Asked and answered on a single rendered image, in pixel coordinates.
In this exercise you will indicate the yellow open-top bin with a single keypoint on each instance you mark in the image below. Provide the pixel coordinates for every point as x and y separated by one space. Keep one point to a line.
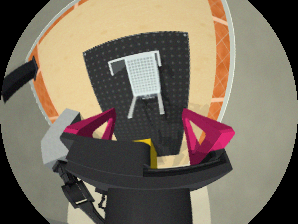
153 162

